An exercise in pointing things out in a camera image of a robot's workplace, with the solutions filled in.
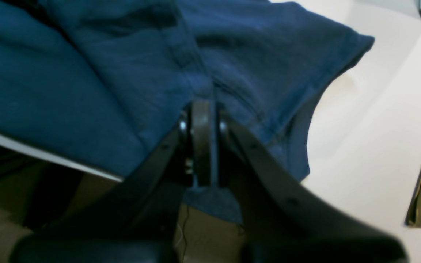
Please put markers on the dark blue T-shirt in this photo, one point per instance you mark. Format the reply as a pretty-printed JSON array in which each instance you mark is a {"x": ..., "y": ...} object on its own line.
[{"x": 102, "y": 81}]

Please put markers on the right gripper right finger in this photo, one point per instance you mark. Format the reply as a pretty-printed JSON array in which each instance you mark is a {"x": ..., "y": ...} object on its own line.
[{"x": 285, "y": 222}]

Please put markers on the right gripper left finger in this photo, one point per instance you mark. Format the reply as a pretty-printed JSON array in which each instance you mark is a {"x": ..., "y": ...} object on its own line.
[{"x": 135, "y": 221}]

